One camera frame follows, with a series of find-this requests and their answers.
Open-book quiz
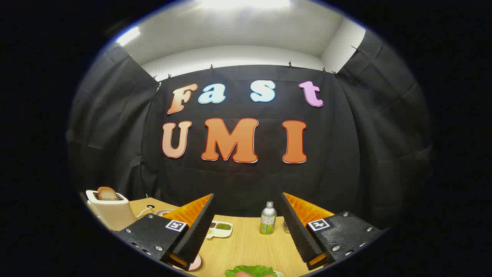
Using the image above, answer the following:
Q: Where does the green lettuce leaf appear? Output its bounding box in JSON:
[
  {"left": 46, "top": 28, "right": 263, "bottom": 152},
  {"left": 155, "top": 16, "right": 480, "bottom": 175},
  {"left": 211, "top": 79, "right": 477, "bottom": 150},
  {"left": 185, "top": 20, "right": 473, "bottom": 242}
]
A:
[{"left": 225, "top": 265, "right": 278, "bottom": 277}]

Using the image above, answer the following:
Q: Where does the long ceiling light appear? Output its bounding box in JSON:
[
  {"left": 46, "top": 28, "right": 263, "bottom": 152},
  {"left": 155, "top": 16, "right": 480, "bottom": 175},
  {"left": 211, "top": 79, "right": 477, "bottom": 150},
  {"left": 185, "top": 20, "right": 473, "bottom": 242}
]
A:
[{"left": 198, "top": 0, "right": 291, "bottom": 9}]

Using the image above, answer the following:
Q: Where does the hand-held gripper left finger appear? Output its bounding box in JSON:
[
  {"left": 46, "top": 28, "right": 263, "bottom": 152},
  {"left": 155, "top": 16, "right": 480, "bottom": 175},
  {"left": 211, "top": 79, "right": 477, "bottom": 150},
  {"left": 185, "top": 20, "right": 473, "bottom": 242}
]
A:
[{"left": 116, "top": 193, "right": 216, "bottom": 271}]

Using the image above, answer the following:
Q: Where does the white sectioned dish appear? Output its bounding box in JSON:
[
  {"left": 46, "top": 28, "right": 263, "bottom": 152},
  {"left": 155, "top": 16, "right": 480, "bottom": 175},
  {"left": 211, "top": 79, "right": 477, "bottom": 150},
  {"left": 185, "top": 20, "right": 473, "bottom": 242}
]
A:
[{"left": 206, "top": 220, "right": 234, "bottom": 240}]

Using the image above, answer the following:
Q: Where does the silver green drink bottle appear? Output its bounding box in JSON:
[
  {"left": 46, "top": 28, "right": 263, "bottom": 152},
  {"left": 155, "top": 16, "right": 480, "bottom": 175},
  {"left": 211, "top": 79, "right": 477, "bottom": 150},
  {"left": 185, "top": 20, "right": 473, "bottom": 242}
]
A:
[{"left": 259, "top": 201, "right": 277, "bottom": 235}]

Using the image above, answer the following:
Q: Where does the black backdrop cloth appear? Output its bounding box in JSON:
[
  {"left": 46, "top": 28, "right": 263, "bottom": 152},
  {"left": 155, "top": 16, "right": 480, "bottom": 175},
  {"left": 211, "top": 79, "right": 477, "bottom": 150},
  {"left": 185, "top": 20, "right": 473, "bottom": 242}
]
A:
[{"left": 66, "top": 29, "right": 433, "bottom": 231}]

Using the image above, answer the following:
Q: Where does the toasted bread slice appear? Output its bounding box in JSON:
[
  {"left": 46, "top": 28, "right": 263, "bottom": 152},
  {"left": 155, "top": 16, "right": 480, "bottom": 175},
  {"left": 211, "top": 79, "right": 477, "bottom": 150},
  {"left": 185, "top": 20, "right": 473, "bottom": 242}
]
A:
[{"left": 98, "top": 187, "right": 119, "bottom": 201}]

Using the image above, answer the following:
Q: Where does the cream white toaster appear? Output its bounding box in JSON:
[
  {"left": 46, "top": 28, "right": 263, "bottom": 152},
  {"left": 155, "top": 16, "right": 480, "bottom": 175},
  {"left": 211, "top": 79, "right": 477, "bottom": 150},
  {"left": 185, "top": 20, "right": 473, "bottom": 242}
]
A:
[{"left": 85, "top": 189, "right": 137, "bottom": 232}]

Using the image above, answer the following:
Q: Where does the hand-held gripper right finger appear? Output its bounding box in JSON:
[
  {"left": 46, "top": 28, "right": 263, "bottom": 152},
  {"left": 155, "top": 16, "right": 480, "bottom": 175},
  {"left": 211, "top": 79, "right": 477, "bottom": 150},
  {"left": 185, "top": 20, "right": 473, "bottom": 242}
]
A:
[{"left": 279, "top": 192, "right": 386, "bottom": 271}]

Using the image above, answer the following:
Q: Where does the pink round plate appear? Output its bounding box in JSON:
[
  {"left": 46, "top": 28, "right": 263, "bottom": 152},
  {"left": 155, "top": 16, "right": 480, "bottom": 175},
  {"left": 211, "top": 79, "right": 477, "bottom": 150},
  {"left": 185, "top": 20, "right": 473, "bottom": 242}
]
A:
[{"left": 169, "top": 254, "right": 202, "bottom": 271}]

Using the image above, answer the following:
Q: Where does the small ceiling light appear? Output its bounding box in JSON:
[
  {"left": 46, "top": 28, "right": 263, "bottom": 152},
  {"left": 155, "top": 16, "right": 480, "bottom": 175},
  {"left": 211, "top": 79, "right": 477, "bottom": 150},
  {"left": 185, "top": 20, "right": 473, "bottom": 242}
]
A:
[{"left": 116, "top": 26, "right": 141, "bottom": 47}]

